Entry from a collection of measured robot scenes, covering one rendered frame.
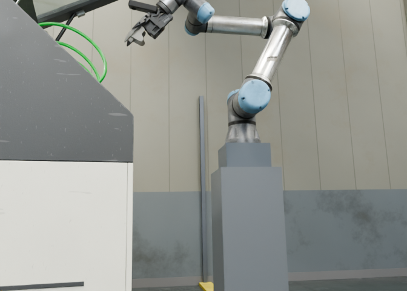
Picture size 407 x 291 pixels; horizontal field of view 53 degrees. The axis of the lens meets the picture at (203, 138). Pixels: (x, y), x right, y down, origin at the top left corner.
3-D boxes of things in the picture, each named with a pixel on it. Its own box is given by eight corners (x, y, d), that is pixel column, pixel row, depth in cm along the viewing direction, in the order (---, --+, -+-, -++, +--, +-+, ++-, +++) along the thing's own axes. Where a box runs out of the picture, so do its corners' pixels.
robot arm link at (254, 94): (252, 124, 165) (301, 19, 180) (264, 115, 151) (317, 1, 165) (226, 110, 164) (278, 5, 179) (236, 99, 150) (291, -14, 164)
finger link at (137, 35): (134, 46, 156) (150, 32, 159) (122, 36, 155) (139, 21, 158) (133, 50, 159) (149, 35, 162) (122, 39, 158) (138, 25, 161)
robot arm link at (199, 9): (212, 20, 171) (192, 2, 171) (218, 6, 161) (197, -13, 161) (200, 32, 169) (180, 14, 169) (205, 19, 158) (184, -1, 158)
